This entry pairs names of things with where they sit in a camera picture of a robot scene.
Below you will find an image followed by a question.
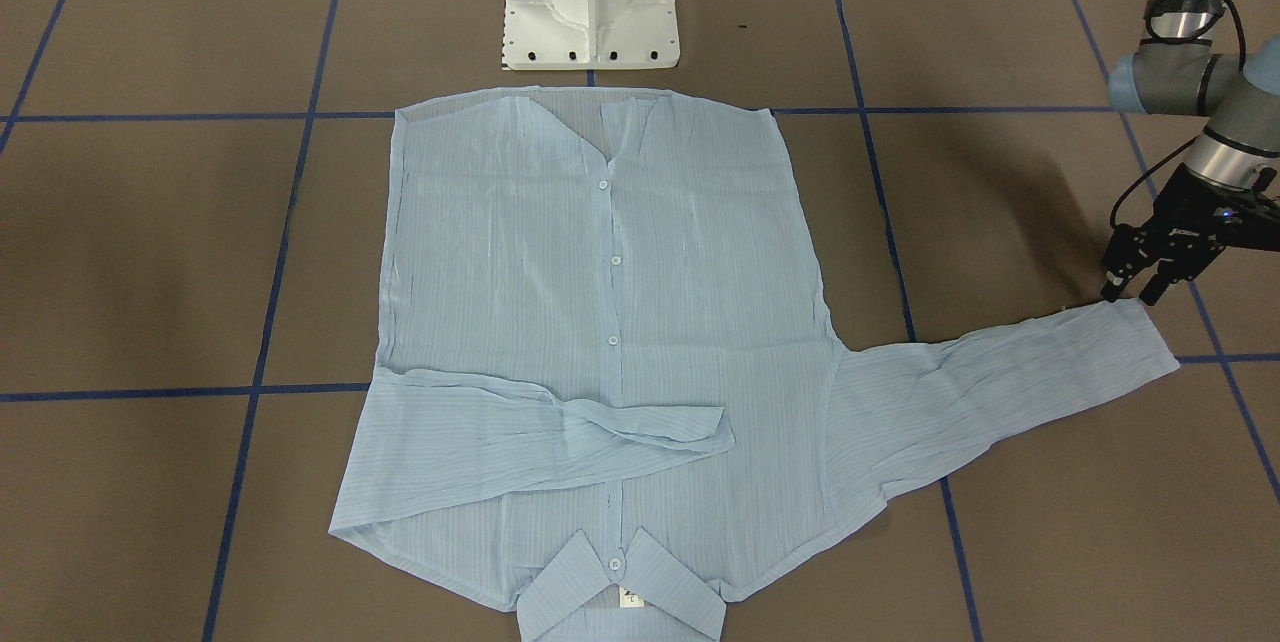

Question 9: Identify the light blue striped shirt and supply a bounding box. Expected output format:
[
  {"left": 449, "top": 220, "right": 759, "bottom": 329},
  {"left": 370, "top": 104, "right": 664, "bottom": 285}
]
[{"left": 329, "top": 87, "right": 1179, "bottom": 641}]

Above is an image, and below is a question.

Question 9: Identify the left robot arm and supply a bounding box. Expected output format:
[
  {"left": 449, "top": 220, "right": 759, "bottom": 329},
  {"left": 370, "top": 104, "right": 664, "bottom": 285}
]
[{"left": 1100, "top": 0, "right": 1279, "bottom": 304}]

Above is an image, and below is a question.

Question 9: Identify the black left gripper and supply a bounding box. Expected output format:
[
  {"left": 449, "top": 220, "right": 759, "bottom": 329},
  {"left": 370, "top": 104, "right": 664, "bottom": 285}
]
[{"left": 1100, "top": 165, "right": 1279, "bottom": 308}]

